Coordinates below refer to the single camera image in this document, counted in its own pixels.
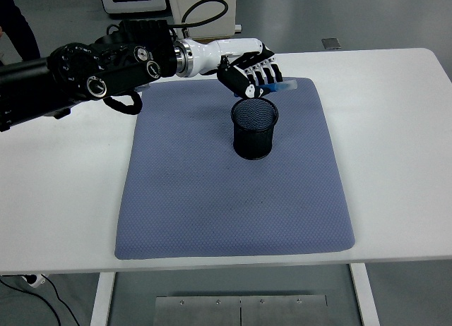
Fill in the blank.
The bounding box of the person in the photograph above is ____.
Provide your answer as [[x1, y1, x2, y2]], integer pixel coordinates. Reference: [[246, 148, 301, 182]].
[[0, 0, 42, 63]]

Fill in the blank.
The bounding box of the white power strip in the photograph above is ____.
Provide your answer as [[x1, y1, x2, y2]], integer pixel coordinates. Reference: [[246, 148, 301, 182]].
[[21, 273, 49, 289]]

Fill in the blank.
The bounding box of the white appliance with dark slot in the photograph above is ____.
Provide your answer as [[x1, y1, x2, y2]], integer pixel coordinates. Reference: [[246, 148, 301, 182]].
[[97, 0, 167, 16]]

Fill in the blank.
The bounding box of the brown cardboard box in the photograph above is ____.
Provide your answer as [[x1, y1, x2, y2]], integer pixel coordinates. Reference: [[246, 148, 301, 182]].
[[190, 36, 233, 44]]

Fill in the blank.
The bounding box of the small grey floor plate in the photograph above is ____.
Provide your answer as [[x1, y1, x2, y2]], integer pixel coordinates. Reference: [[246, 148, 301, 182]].
[[321, 37, 343, 51]]

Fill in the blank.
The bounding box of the white table leg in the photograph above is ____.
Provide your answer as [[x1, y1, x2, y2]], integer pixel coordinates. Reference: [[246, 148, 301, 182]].
[[89, 271, 117, 326], [348, 263, 381, 326]]

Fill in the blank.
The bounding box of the black mesh pen holder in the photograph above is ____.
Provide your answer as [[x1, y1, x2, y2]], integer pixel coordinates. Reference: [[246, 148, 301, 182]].
[[230, 97, 280, 161]]

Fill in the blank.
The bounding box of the grey metal plate with screws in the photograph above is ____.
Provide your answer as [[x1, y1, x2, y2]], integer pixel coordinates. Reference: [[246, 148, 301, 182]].
[[154, 294, 328, 326]]

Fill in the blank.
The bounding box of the black floor cable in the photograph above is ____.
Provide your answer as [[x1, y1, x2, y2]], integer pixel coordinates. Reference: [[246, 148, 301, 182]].
[[45, 278, 82, 326], [0, 275, 66, 326]]

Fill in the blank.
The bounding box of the blue marker pen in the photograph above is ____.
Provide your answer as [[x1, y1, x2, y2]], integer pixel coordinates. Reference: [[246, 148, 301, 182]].
[[263, 79, 299, 93]]

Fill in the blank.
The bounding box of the blue-grey textured mat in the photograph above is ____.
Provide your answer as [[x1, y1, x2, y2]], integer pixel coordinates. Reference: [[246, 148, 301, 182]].
[[114, 76, 356, 260]]

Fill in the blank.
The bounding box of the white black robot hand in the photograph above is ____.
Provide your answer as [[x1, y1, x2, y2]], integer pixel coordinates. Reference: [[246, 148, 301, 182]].
[[186, 37, 284, 99]]

